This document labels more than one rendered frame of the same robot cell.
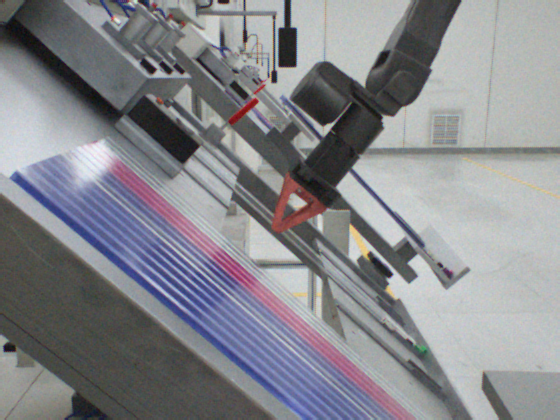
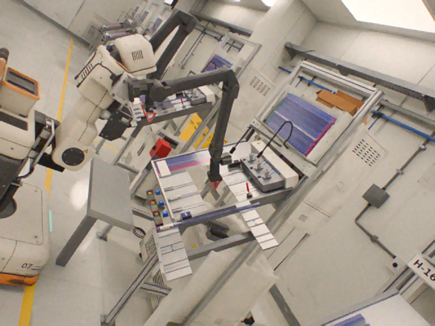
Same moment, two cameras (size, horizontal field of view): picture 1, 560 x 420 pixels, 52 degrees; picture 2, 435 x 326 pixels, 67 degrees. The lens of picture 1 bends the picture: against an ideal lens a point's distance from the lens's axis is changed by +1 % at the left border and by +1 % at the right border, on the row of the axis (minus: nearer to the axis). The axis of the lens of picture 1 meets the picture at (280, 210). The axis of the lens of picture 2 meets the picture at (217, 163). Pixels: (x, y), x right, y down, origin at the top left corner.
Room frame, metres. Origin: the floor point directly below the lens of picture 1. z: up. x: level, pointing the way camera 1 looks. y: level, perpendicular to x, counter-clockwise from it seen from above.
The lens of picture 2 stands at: (2.35, -1.07, 1.45)
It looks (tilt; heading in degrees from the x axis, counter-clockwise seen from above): 12 degrees down; 148
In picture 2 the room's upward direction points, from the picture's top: 37 degrees clockwise
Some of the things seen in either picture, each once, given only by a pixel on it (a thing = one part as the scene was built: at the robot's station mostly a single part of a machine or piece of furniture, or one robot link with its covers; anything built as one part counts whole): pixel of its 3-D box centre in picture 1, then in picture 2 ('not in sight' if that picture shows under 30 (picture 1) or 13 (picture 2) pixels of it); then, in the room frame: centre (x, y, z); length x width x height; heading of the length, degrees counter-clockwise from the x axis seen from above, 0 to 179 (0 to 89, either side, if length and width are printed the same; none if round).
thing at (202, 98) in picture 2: not in sight; (167, 136); (-0.81, 0.20, 0.66); 1.01 x 0.73 x 1.31; 91
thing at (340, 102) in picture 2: not in sight; (346, 105); (0.57, 0.59, 1.82); 0.68 x 0.30 x 0.20; 1
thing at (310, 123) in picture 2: not in sight; (301, 125); (0.68, 0.30, 1.52); 0.51 x 0.13 x 0.27; 1
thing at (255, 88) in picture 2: not in sight; (198, 122); (-0.83, 0.41, 0.95); 1.35 x 0.82 x 1.90; 91
